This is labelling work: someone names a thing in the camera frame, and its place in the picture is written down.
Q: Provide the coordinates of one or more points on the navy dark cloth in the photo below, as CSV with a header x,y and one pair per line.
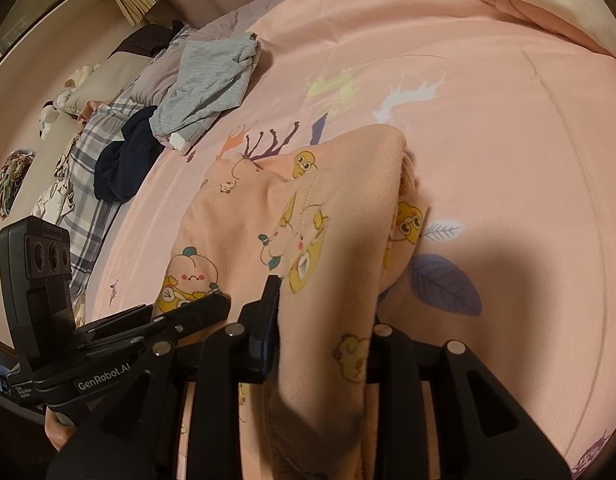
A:
x,y
128,160

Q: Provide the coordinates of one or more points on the dark brown cloth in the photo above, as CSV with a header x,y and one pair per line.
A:
x,y
148,40

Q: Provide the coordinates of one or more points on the pink printed bed sheet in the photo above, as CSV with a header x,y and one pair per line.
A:
x,y
512,160

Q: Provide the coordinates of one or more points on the white floral cloth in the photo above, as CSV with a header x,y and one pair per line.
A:
x,y
58,105

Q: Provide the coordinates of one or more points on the light grey garment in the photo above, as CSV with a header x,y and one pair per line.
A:
x,y
208,80

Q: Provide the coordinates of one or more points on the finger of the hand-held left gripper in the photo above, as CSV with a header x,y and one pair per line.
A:
x,y
198,310

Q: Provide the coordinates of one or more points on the colourful patterned cloth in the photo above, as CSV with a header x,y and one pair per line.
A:
x,y
15,182

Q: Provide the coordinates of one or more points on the pale wardrobe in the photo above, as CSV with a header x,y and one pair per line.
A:
x,y
33,15

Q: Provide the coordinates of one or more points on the white patterned cloth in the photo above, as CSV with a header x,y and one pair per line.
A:
x,y
53,200

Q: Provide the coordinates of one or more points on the pink cartoon print garment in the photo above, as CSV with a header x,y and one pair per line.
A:
x,y
288,220

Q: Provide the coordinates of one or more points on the person's left hand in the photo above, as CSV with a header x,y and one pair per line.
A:
x,y
60,430

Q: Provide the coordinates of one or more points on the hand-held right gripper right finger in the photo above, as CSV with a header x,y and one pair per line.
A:
x,y
392,360

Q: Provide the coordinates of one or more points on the grey plaid bedding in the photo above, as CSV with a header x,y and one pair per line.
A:
x,y
93,195

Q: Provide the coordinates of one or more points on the lilac grey quilt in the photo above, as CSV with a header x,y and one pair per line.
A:
x,y
163,70

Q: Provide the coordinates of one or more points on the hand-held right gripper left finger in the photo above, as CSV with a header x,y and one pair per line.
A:
x,y
269,315

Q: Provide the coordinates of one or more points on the beige pillow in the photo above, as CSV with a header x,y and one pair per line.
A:
x,y
108,80

